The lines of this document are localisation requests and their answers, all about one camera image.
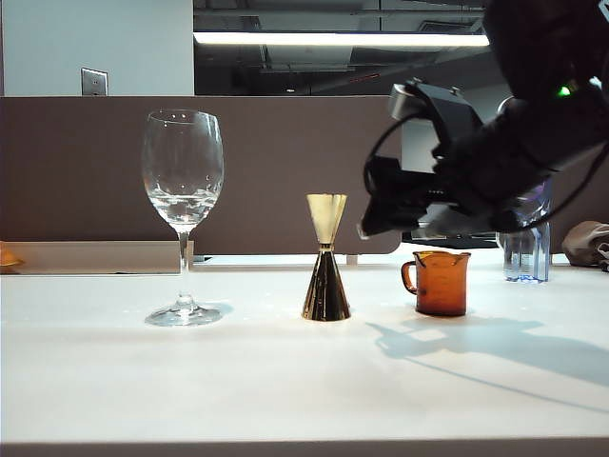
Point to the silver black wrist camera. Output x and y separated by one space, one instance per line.
442 109

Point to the clear Ganten water bottle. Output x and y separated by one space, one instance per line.
528 257

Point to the wide brown desk partition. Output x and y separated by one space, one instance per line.
295 157

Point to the white partition foot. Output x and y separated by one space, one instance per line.
351 260

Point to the silver wall switch plate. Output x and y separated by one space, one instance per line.
94 82

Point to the clear wine glass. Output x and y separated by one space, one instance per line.
183 214

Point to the beige cloth bag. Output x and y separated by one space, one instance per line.
583 243

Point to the beige desk rail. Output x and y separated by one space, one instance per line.
95 257

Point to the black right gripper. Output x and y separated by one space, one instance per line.
480 176

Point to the small amber measuring cup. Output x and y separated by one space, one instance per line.
440 295

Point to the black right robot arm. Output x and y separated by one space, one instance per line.
552 47

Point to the orange object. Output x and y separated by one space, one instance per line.
8 257

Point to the long ceiling light strip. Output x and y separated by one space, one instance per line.
333 39

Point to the gold double jigger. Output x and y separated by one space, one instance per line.
326 295

